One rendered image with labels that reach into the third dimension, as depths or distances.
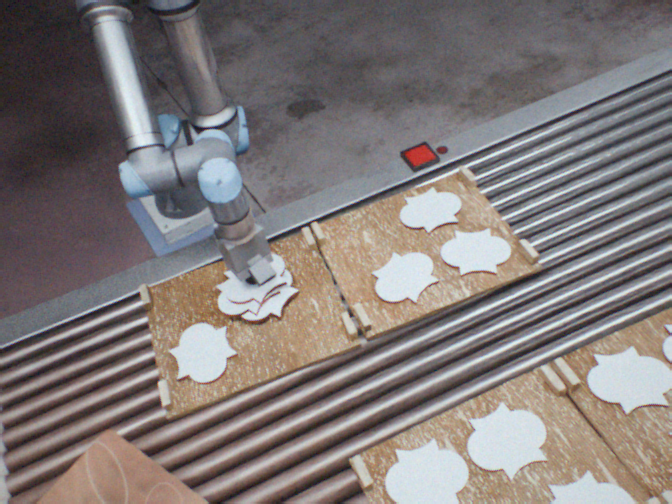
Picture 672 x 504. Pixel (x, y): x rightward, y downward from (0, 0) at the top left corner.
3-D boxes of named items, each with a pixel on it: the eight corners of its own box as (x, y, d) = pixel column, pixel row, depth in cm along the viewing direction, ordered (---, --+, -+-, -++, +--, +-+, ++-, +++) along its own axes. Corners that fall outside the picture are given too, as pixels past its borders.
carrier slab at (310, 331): (143, 293, 157) (141, 288, 156) (310, 234, 162) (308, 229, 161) (169, 422, 134) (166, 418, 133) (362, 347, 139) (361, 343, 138)
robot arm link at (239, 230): (257, 211, 131) (222, 233, 128) (262, 227, 134) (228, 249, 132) (237, 192, 135) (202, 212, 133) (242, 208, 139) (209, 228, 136)
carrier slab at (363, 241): (310, 232, 162) (309, 227, 161) (462, 173, 168) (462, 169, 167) (367, 342, 140) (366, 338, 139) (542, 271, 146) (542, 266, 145)
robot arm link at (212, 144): (171, 135, 134) (176, 171, 127) (226, 121, 135) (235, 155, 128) (183, 165, 140) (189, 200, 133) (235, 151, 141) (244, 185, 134)
